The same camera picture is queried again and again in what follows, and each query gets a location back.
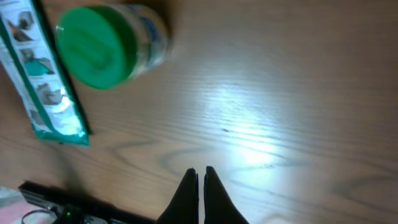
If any green wipes large package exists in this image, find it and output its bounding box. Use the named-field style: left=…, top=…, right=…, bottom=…
left=1, top=0, right=89, bottom=146

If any green lid jar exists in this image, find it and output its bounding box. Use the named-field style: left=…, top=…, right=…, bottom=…
left=55, top=4, right=169, bottom=89

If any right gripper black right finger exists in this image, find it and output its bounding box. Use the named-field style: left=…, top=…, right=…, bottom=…
left=203, top=166, right=249, bottom=224

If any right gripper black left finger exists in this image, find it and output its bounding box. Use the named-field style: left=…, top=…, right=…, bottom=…
left=155, top=168, right=199, bottom=224

